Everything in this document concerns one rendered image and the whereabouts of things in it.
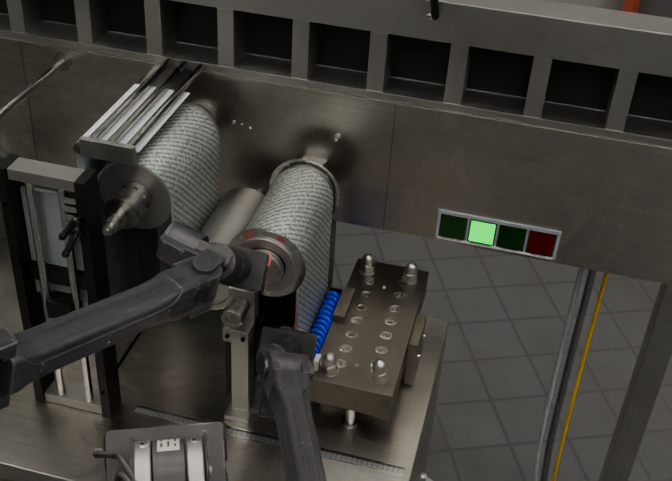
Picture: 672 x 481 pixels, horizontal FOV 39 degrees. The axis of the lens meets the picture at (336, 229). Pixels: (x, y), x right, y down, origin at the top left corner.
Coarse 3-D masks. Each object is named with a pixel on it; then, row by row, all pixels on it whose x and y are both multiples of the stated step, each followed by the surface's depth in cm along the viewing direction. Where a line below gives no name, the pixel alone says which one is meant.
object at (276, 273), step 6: (270, 252) 167; (276, 258) 167; (276, 264) 167; (282, 264) 168; (270, 270) 168; (276, 270) 168; (282, 270) 168; (270, 276) 169; (276, 276) 168; (282, 276) 169; (270, 282) 169; (276, 282) 169
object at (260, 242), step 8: (328, 184) 188; (248, 240) 167; (256, 240) 167; (264, 240) 166; (272, 240) 166; (248, 248) 168; (272, 248) 167; (280, 248) 167; (280, 256) 168; (288, 256) 167; (288, 264) 168; (288, 272) 169; (280, 280) 171; (288, 280) 170; (272, 288) 172; (280, 288) 172
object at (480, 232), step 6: (474, 222) 192; (480, 222) 192; (474, 228) 193; (480, 228) 193; (486, 228) 192; (492, 228) 192; (474, 234) 194; (480, 234) 194; (486, 234) 193; (492, 234) 193; (474, 240) 195; (480, 240) 194; (486, 240) 194; (492, 240) 194
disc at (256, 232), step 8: (240, 232) 168; (248, 232) 167; (256, 232) 167; (264, 232) 166; (272, 232) 166; (232, 240) 169; (240, 240) 168; (280, 240) 166; (288, 240) 166; (288, 248) 167; (296, 248) 166; (296, 256) 167; (296, 264) 168; (304, 264) 168; (296, 272) 169; (304, 272) 169; (296, 280) 170; (288, 288) 172; (296, 288) 171; (272, 296) 174
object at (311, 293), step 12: (324, 240) 187; (324, 252) 190; (312, 264) 180; (324, 264) 192; (312, 276) 182; (324, 276) 195; (312, 288) 185; (324, 288) 197; (300, 300) 175; (312, 300) 187; (300, 312) 177; (312, 312) 189; (300, 324) 180; (312, 324) 192
